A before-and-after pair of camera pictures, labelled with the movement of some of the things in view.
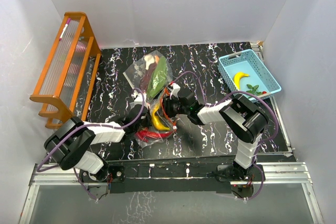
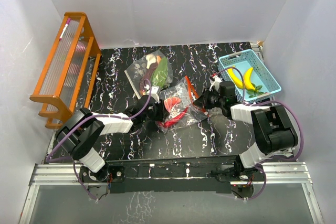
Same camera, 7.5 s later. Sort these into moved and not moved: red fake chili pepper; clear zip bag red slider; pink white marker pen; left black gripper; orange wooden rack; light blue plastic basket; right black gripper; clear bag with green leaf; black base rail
Moved: clear zip bag red slider; left black gripper; red fake chili pepper; right black gripper
Not moved: light blue plastic basket; pink white marker pen; black base rail; clear bag with green leaf; orange wooden rack
